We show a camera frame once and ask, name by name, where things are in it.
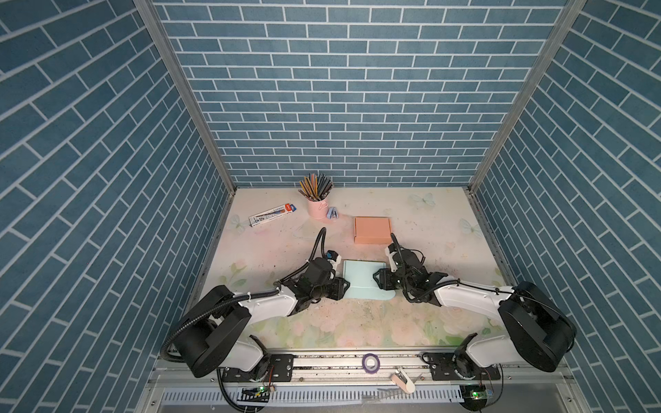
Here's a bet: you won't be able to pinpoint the light blue paper box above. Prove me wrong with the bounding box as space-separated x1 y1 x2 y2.
342 260 396 301

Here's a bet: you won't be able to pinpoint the orange paper box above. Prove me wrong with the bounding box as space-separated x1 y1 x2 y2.
354 217 392 245

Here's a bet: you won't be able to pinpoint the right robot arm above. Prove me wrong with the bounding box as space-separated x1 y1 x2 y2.
373 244 577 380

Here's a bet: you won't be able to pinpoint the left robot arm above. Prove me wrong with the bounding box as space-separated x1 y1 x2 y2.
161 251 350 380

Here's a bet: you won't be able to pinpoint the white pen box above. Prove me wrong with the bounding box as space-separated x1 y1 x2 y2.
249 203 297 227

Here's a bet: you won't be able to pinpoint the small blue stapler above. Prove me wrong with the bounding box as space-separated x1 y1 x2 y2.
326 206 338 220

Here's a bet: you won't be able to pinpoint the pink pencil cup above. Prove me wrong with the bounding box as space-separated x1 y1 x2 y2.
307 200 329 220

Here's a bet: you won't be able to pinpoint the purple tape roll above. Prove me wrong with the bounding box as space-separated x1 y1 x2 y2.
361 353 380 374

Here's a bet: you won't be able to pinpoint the white pink clip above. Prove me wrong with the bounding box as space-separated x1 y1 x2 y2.
390 369 416 394

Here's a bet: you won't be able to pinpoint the bundle of coloured pencils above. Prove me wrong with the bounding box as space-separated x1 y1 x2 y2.
298 173 334 201

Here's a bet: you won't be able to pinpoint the right black cable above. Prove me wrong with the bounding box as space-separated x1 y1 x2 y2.
390 231 578 352

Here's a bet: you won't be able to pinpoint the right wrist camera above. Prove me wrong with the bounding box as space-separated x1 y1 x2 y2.
385 243 404 273

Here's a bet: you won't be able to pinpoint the left black corrugated cable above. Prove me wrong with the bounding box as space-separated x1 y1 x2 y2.
159 226 329 413

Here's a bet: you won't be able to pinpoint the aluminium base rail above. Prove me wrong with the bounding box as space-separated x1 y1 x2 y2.
136 347 589 412

